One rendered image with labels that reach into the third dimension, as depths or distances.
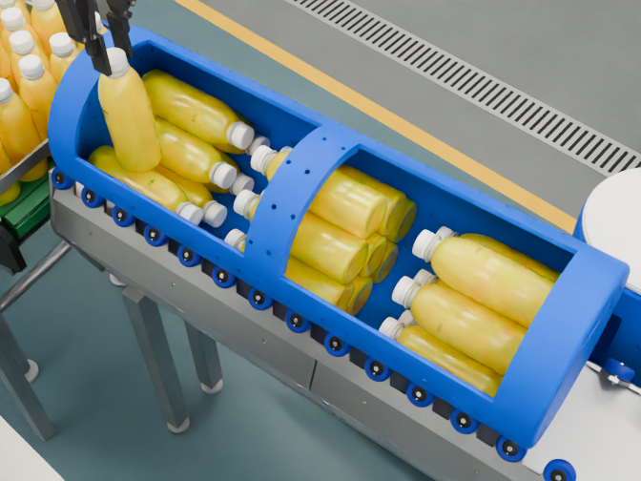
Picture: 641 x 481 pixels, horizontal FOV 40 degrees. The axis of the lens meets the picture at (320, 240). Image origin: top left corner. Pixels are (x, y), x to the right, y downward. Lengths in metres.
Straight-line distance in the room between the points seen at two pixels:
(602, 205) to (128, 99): 0.77
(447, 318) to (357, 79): 2.08
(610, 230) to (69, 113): 0.87
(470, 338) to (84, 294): 1.68
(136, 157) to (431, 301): 0.53
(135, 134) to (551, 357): 0.70
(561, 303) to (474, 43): 2.34
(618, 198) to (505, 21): 2.06
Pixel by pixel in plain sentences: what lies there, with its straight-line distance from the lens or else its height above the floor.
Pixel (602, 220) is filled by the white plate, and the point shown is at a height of 1.04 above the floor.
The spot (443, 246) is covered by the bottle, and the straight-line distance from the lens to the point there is 1.19.
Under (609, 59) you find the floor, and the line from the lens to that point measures 3.42.
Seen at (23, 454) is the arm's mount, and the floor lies 1.05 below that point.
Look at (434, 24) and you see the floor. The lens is 3.45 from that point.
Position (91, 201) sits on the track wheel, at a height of 0.96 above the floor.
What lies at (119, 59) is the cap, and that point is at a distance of 1.32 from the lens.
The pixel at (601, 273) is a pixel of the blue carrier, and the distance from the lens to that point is 1.16.
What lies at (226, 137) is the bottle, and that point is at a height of 1.11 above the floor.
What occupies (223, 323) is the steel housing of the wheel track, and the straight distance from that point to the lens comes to 1.51.
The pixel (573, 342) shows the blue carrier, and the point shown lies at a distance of 1.10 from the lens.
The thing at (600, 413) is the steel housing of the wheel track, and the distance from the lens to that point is 1.40.
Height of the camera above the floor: 2.13
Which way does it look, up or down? 52 degrees down
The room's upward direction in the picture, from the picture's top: 1 degrees counter-clockwise
